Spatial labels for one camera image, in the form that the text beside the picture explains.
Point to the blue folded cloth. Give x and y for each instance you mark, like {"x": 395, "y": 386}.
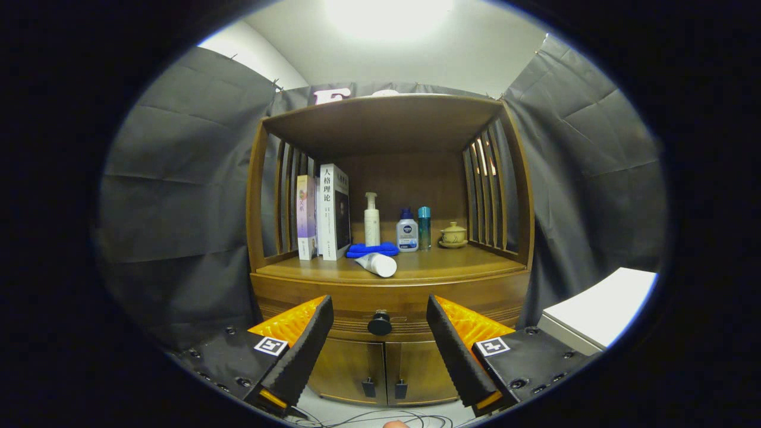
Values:
{"x": 371, "y": 249}

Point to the black drawer knob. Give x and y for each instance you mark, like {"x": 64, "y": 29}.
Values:
{"x": 379, "y": 324}

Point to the white storage box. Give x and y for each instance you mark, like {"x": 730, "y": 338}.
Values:
{"x": 606, "y": 303}

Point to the brown wooden cabinet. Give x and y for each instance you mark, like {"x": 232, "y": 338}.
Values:
{"x": 386, "y": 122}

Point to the white bottle blue pump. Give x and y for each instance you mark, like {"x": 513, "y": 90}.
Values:
{"x": 407, "y": 235}

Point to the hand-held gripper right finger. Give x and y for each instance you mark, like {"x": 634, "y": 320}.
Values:
{"x": 456, "y": 356}

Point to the slim teal bottle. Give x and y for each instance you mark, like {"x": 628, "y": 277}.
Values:
{"x": 424, "y": 229}

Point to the beige lidded teacup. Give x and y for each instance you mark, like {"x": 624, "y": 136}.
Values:
{"x": 453, "y": 235}

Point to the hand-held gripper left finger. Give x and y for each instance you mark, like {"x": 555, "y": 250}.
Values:
{"x": 304, "y": 356}

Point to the wooden cabinet door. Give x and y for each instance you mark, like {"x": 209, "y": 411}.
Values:
{"x": 351, "y": 368}
{"x": 416, "y": 368}

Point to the thick white book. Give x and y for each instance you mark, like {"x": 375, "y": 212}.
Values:
{"x": 330, "y": 214}

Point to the purple book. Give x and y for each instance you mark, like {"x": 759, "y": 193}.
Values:
{"x": 305, "y": 217}

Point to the white tube green end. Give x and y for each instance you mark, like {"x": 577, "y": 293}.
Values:
{"x": 380, "y": 264}

